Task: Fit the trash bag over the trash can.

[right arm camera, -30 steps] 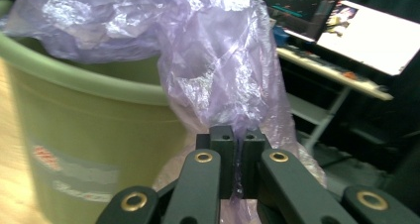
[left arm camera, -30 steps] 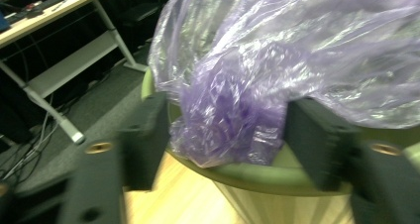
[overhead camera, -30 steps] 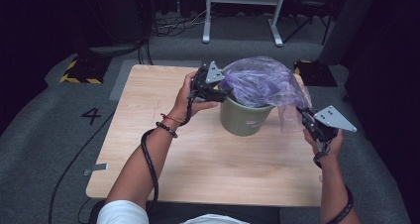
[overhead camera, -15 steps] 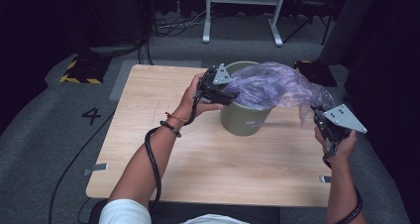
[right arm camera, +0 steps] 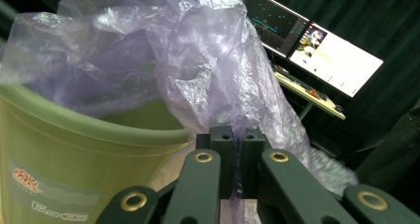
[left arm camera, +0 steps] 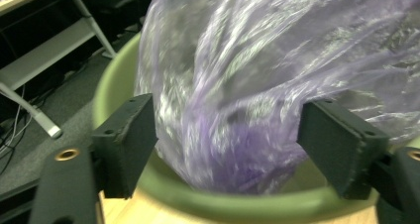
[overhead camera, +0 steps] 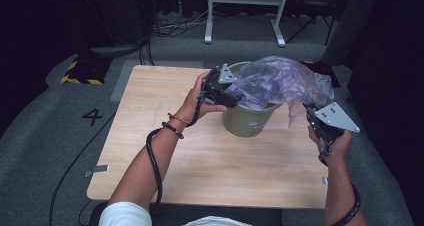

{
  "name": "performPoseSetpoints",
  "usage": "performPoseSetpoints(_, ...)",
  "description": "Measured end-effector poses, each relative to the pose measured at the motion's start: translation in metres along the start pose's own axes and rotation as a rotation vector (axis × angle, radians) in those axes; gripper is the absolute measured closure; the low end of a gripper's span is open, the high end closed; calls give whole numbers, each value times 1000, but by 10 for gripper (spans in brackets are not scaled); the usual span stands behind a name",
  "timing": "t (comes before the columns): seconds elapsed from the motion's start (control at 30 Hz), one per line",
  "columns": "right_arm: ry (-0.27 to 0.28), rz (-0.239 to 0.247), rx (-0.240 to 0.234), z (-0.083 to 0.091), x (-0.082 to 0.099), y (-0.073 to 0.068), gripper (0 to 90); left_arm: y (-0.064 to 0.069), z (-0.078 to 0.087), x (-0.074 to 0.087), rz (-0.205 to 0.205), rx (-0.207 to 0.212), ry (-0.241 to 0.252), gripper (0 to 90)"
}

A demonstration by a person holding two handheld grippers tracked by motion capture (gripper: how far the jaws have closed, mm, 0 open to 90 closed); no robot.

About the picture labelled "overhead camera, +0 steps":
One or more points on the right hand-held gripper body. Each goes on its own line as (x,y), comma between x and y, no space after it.
(333,119)

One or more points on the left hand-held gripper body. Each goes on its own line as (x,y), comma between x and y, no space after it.
(216,91)

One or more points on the green plastic bin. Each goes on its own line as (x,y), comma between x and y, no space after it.
(245,121)

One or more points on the purple plastic bag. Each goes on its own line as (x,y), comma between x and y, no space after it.
(280,79)

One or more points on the person's left hand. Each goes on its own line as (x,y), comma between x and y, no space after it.
(195,101)

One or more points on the person's right hand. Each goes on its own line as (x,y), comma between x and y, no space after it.
(336,149)

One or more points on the grey tape strip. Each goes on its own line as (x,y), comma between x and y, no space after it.
(100,168)
(325,180)

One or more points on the black chair legs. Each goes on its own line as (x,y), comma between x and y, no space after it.
(308,26)

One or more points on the grey pillar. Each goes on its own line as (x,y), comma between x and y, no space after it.
(350,26)

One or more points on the dark metal stand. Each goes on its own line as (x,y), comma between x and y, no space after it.
(113,49)

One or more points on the person's dark pants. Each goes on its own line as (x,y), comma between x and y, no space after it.
(173,216)

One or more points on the person's white shirt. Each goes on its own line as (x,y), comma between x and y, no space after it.
(125,216)

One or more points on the white metal stand frame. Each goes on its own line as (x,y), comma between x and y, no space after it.
(208,26)

